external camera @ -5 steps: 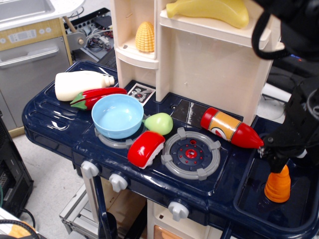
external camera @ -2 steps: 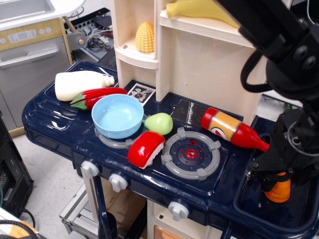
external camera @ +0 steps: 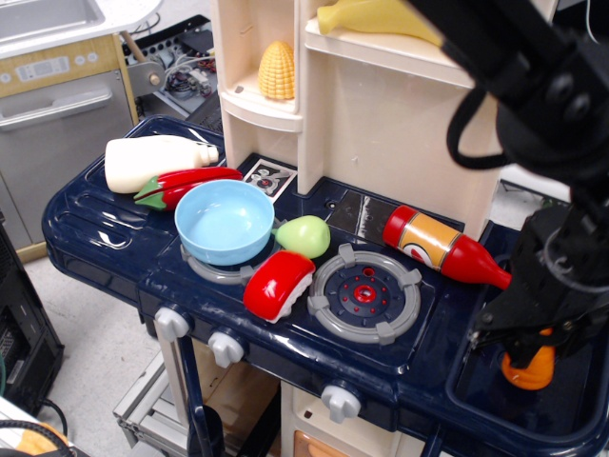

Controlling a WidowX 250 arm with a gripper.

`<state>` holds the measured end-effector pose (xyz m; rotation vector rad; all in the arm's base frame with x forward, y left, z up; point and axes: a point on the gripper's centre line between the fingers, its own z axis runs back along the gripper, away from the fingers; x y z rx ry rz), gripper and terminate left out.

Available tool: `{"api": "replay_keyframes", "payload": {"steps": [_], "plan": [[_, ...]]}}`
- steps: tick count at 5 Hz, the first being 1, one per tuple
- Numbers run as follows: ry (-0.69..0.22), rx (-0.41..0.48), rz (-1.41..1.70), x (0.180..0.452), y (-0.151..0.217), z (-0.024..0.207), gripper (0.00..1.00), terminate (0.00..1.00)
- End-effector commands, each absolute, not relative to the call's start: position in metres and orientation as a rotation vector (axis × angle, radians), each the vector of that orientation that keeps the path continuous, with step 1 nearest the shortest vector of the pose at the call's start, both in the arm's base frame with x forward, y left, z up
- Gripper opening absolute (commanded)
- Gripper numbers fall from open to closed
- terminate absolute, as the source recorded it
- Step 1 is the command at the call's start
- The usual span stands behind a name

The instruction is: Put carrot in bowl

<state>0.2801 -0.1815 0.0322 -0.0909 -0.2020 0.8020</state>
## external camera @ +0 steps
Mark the grey left stove burner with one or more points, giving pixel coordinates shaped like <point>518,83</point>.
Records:
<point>236,275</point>

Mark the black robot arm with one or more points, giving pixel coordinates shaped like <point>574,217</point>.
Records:
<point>540,101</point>

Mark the grey left stove knob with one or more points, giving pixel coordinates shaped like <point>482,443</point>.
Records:
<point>171,325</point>

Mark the green toy pear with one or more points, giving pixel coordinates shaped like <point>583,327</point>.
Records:
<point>308,235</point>

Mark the grey right stove burner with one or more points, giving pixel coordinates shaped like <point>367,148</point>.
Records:
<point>365,297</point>

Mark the grey stove burner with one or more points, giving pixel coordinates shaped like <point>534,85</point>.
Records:
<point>365,297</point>
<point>236,275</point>

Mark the yellow toy banana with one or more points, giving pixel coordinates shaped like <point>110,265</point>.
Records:
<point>375,16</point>

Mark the yellow toy corn cob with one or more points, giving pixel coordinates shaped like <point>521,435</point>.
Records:
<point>276,73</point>

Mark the grey right stove knob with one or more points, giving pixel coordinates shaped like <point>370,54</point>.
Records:
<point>341,403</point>

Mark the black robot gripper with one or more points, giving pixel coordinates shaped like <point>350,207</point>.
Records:
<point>558,295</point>

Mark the red toy ketchup bottle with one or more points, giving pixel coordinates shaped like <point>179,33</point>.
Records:
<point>442,248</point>

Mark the grey stove knob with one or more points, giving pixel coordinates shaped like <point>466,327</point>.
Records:
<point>171,325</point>
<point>226,349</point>
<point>341,403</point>

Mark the cream toy kitchen shelf unit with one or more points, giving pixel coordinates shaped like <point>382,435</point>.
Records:
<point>370,110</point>

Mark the light blue plastic bowl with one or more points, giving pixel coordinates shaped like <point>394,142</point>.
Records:
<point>224,222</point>

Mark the aluminium extrusion frame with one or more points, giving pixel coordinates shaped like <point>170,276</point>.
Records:
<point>148,416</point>

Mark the black computer case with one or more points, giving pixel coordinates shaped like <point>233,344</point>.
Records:
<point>31,352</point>

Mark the orange toy carrot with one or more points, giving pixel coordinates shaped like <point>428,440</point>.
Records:
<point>538,375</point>

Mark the red and white toy sushi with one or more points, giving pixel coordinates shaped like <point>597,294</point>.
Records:
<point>277,284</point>

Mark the red toy chili pepper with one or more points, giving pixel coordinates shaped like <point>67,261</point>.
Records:
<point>163,192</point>

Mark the grey middle stove knob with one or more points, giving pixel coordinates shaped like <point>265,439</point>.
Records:
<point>226,349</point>

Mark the wooden toy dishwasher cabinet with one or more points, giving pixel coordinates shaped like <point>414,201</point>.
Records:
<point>65,91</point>

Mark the navy toy kitchen counter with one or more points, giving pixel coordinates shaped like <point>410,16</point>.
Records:
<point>431,383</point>

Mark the white toy mayonnaise bottle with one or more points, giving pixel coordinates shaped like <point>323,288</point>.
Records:
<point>131,162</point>

